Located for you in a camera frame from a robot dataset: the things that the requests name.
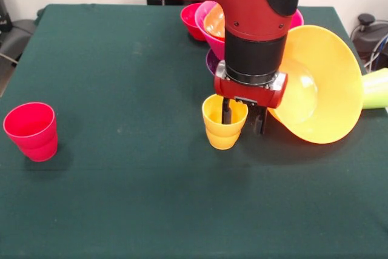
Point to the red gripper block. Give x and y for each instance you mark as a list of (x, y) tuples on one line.
[(242, 92)]

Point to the yellow cup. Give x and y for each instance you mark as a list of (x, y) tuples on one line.
[(218, 134)]

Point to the large pink bowl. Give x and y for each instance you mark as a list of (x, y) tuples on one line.
[(215, 46)]

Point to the red-orange bowl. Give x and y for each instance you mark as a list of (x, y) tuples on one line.
[(215, 25)]

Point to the large orange bowl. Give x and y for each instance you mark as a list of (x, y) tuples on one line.
[(333, 74)]

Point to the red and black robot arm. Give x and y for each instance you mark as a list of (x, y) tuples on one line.
[(242, 4)]

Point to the purple bowl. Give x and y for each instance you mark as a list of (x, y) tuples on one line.
[(212, 65)]

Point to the small red-pink bowl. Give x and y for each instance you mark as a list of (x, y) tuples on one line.
[(189, 22)]

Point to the lime green cup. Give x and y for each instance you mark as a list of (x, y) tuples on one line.
[(376, 92)]

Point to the dark green tablecloth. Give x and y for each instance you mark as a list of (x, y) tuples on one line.
[(121, 195)]

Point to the red-pink cup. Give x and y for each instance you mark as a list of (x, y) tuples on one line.
[(33, 137)]

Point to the black device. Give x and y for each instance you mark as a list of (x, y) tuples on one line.
[(4, 13)]

